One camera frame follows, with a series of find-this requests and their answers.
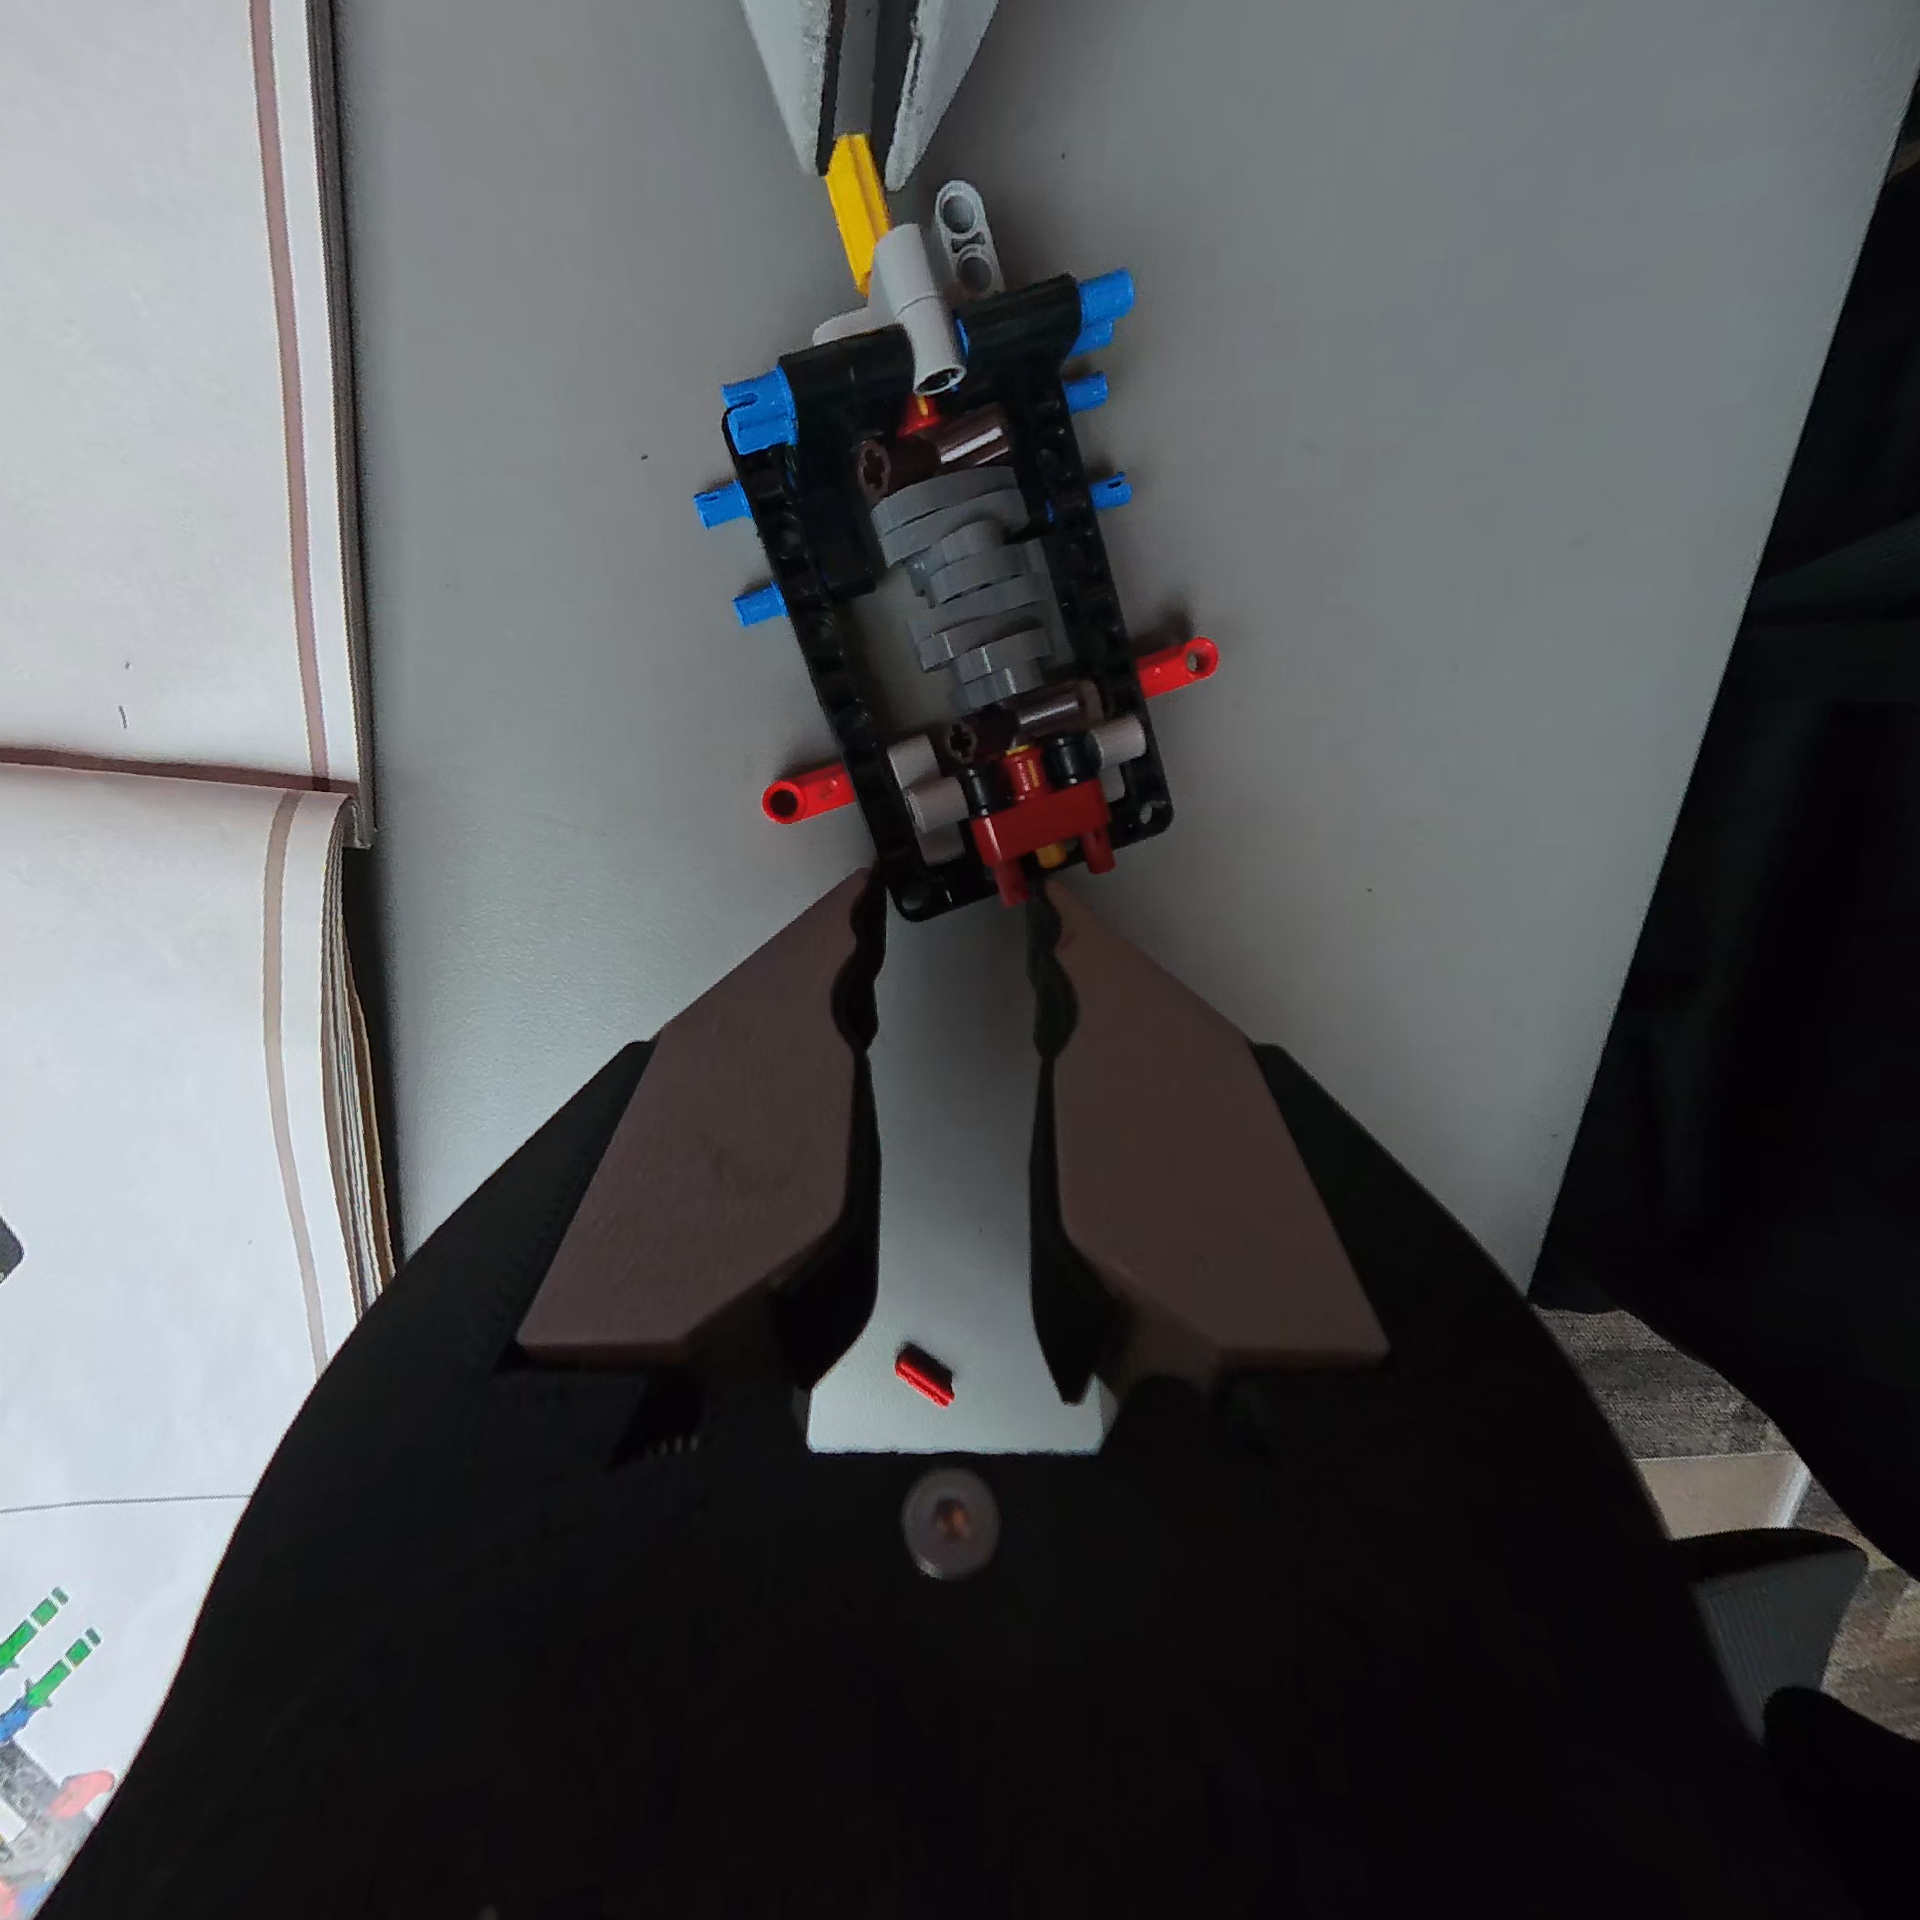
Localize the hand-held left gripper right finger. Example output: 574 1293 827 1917
1025 878 1392 1407

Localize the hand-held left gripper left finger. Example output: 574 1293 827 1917
516 870 887 1390

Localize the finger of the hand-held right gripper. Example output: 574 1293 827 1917
741 0 883 175
878 0 1003 193

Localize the small yellow lego connector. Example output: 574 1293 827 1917
822 132 896 296

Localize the black lego frame assembly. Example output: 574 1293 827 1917
692 181 1219 924

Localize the lego instruction booklet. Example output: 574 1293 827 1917
0 0 397 1920

